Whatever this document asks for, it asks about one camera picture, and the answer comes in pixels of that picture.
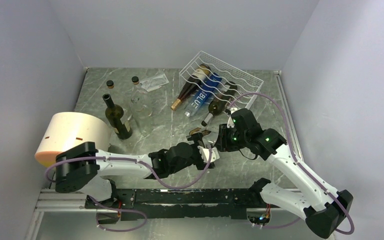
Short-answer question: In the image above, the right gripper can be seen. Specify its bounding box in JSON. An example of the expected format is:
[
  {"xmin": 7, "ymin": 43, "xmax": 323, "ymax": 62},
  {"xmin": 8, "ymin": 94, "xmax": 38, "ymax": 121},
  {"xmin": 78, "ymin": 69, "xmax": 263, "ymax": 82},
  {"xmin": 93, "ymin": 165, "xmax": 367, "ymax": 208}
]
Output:
[{"xmin": 214, "ymin": 123, "xmax": 249, "ymax": 152}]

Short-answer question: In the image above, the silver capped dark bottle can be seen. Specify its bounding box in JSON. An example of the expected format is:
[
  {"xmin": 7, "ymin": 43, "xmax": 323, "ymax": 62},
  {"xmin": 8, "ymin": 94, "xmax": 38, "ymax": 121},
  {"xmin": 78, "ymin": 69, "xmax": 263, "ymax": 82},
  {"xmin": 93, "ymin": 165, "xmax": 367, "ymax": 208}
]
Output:
[{"xmin": 201, "ymin": 83, "xmax": 238, "ymax": 127}]

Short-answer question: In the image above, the blue label water bottle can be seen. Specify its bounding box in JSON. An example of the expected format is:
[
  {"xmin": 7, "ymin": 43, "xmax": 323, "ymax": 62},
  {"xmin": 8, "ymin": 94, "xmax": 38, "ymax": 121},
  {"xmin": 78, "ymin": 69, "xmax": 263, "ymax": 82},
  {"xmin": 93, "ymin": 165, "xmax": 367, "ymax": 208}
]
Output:
[{"xmin": 184, "ymin": 73, "xmax": 222, "ymax": 118}]

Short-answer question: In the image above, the gold capped wine bottle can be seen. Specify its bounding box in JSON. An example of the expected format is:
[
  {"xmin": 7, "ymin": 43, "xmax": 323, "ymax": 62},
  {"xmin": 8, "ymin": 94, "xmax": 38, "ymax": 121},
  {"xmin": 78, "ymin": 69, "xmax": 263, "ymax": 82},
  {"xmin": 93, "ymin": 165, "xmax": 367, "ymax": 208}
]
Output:
[{"xmin": 170, "ymin": 76, "xmax": 202, "ymax": 111}]

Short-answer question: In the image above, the dark green wine bottle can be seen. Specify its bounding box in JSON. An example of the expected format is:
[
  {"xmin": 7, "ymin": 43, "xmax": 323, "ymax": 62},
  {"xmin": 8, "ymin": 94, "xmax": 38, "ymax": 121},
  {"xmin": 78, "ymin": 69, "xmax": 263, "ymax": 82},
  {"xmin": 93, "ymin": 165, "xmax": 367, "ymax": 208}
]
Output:
[{"xmin": 102, "ymin": 93, "xmax": 133, "ymax": 140}]

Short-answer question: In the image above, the clear bottle white label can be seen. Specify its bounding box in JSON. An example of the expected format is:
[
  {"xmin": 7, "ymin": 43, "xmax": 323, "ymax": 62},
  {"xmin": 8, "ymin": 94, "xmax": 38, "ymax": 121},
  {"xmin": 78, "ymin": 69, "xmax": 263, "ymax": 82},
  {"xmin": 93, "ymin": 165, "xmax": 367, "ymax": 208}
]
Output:
[{"xmin": 102, "ymin": 93, "xmax": 126, "ymax": 113}]

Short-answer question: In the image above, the brown label bottle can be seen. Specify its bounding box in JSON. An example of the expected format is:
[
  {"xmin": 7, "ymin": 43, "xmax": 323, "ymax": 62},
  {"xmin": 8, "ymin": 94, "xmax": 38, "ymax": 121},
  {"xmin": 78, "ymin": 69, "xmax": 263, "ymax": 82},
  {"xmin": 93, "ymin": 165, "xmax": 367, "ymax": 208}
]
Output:
[{"xmin": 186, "ymin": 127, "xmax": 217, "ymax": 147}]

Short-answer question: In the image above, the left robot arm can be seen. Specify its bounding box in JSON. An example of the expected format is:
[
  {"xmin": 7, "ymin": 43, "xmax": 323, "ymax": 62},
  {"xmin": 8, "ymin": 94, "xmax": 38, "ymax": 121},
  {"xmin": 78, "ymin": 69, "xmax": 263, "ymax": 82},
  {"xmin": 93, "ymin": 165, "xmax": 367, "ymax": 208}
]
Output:
[{"xmin": 52, "ymin": 133, "xmax": 220, "ymax": 208}]

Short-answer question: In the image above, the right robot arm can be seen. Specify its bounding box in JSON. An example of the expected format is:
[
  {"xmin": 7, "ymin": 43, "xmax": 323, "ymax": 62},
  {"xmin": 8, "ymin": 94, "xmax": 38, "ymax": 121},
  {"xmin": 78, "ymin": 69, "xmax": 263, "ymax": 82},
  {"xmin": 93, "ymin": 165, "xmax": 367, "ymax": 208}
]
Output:
[{"xmin": 215, "ymin": 108, "xmax": 354, "ymax": 239}]

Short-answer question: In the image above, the cream cylinder roll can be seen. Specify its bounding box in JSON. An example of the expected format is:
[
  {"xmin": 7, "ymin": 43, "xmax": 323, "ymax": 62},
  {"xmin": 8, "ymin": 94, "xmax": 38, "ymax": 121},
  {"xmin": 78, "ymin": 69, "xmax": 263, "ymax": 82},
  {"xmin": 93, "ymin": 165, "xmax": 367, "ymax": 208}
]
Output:
[{"xmin": 34, "ymin": 112, "xmax": 112, "ymax": 167}]

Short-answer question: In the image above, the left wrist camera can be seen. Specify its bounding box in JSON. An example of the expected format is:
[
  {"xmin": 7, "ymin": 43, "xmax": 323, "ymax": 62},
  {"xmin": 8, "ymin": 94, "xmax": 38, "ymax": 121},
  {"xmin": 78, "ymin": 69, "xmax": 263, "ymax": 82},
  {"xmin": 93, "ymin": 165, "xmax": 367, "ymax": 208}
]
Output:
[{"xmin": 198, "ymin": 146, "xmax": 220, "ymax": 163}]

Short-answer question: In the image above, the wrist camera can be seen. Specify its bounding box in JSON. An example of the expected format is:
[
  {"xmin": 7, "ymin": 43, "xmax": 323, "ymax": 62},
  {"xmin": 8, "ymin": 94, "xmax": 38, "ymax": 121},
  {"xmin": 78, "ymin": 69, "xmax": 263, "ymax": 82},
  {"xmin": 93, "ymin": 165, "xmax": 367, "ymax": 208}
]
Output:
[
  {"xmin": 226, "ymin": 116, "xmax": 235, "ymax": 129},
  {"xmin": 198, "ymin": 146, "xmax": 220, "ymax": 163}
]

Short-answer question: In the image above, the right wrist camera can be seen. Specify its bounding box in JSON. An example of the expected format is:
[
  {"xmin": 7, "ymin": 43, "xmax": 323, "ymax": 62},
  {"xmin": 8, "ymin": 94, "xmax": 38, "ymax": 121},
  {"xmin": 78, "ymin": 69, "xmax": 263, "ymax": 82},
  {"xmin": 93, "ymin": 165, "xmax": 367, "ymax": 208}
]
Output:
[{"xmin": 226, "ymin": 116, "xmax": 235, "ymax": 129}]

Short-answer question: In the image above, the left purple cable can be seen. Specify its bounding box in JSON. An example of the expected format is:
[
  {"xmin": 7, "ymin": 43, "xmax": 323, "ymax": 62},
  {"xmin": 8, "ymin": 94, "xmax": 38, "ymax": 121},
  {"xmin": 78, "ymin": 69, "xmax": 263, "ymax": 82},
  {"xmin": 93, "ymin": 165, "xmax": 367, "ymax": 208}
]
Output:
[{"xmin": 44, "ymin": 149, "xmax": 213, "ymax": 191}]

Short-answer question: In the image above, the white wire wine rack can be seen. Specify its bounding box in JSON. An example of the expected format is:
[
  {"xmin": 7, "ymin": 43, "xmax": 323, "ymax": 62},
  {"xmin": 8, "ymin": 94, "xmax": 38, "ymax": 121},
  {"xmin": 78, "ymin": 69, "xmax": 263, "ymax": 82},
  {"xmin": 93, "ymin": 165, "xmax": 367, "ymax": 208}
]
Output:
[{"xmin": 176, "ymin": 51, "xmax": 264, "ymax": 110}]

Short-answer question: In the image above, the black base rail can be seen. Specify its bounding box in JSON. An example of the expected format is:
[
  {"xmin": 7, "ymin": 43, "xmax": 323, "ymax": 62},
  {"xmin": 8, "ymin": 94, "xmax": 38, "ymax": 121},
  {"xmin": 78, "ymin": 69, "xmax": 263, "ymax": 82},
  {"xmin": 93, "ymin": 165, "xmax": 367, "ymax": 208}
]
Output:
[{"xmin": 34, "ymin": 188, "xmax": 307, "ymax": 221}]

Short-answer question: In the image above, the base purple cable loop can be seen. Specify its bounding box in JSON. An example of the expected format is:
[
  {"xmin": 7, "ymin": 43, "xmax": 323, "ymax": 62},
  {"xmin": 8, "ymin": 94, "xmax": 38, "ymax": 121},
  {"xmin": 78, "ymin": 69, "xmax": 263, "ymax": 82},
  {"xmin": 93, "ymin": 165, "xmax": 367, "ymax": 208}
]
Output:
[{"xmin": 89, "ymin": 195, "xmax": 148, "ymax": 232}]

